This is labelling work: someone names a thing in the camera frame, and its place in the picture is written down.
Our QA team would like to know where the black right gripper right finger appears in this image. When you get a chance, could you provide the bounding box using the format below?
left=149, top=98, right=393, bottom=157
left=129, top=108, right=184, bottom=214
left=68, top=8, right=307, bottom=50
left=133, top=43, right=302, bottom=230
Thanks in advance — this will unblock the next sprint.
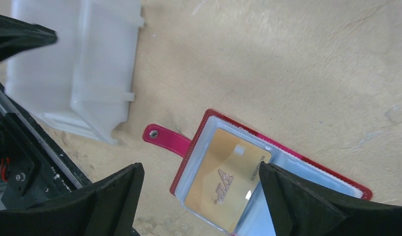
left=259, top=162, right=402, bottom=236

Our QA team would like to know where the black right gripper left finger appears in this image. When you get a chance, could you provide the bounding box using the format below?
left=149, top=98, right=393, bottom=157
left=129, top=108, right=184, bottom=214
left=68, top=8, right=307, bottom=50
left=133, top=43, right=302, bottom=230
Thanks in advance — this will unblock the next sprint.
left=0, top=163, right=144, bottom=236

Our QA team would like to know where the gold credit card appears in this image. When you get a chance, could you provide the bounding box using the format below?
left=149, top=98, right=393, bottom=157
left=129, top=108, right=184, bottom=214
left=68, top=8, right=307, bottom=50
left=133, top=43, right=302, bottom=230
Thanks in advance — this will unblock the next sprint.
left=184, top=128, right=271, bottom=233

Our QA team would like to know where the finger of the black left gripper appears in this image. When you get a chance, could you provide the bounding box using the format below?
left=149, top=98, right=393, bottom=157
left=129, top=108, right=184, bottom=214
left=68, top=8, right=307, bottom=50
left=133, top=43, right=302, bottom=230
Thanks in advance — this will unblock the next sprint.
left=0, top=15, right=58, bottom=62

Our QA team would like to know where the white plastic card box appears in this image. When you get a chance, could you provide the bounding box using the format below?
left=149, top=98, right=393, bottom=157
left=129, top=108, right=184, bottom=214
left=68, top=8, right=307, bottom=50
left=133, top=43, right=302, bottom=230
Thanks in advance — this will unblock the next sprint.
left=5, top=0, right=144, bottom=145

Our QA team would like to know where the red leather card holder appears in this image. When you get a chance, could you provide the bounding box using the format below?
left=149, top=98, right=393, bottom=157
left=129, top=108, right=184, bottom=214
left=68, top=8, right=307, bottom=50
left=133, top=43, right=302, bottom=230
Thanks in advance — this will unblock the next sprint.
left=143, top=109, right=373, bottom=236

